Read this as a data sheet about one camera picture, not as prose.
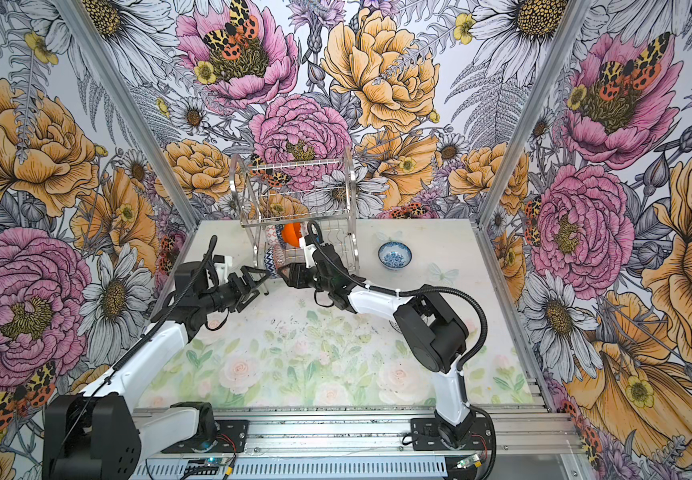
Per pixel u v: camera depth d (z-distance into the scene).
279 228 1.00
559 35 0.76
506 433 0.76
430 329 0.51
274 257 0.93
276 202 1.18
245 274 0.74
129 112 0.89
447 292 0.48
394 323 0.52
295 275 0.79
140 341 0.52
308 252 0.81
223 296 0.72
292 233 1.02
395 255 1.09
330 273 0.71
